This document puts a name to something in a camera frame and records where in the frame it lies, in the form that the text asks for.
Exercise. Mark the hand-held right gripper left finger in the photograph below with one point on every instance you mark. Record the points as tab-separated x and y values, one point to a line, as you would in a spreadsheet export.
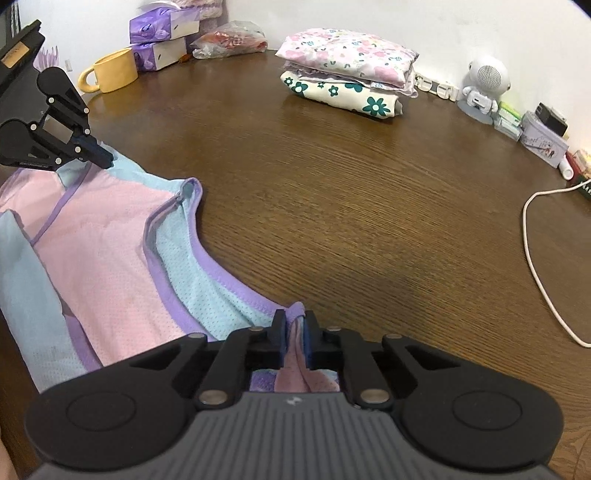
281	350

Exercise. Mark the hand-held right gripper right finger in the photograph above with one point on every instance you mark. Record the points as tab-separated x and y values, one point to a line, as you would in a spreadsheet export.
307	341

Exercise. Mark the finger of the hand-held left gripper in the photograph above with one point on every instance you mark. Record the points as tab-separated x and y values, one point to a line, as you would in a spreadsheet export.
99	154
55	145

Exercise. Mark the pink blue mesh garment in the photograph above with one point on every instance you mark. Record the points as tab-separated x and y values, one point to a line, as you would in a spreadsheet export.
101	240

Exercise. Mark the purple striped cloth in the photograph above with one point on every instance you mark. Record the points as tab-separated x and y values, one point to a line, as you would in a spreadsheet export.
46	60

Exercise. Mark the yellow mug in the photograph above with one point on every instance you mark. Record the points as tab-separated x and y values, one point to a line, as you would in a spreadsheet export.
115	69

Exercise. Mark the purple tissue pack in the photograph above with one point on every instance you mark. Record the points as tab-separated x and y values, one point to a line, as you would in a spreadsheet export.
161	25
161	53

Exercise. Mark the clear plastic bag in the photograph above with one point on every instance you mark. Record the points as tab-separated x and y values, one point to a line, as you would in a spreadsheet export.
231	39

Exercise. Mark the cream green flower folded garment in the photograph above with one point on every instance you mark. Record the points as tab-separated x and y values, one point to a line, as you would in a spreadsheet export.
341	94

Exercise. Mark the pink floral folded garment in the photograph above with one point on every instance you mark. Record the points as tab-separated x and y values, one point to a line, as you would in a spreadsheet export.
346	50

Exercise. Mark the white power strip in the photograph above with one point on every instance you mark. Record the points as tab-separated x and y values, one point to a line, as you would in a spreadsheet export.
438	87

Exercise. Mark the green white small boxes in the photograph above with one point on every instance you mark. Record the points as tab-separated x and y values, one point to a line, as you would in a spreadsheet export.
508	122

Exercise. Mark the white tube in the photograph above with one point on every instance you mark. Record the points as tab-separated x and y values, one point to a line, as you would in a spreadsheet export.
567	168

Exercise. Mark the dark green box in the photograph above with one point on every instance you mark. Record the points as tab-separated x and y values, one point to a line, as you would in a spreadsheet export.
586	190

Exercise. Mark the white astronaut speaker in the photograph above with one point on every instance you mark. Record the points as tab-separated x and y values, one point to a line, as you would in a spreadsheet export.
487	78

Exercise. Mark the red and cream box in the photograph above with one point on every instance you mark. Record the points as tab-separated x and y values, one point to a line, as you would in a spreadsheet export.
581	164

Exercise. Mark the black charger block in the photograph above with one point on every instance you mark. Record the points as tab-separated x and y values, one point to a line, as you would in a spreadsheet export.
551	120

